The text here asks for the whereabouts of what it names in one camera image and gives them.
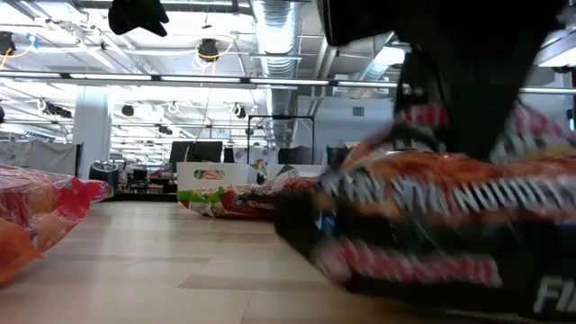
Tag white plastic bin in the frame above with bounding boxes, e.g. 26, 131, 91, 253
175, 161, 251, 193
248, 162, 329, 181

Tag black background rig frame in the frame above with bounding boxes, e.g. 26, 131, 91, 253
246, 113, 316, 166

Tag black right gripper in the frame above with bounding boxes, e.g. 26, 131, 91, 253
317, 0, 566, 161

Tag black computer monitor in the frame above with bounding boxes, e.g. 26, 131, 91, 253
169, 140, 195, 175
193, 139, 224, 165

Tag grey partition curtain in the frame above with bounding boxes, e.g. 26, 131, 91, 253
0, 139, 84, 177

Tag black ceiling camera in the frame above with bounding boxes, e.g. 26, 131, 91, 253
0, 31, 17, 58
196, 37, 221, 63

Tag black round drum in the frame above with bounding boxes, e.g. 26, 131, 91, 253
88, 160, 121, 193

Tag orange saucy noods pack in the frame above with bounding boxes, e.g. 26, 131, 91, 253
0, 164, 98, 284

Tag silver ventilation duct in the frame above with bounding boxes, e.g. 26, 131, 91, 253
249, 0, 302, 148

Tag long horizontal light bar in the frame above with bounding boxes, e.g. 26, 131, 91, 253
0, 69, 576, 96

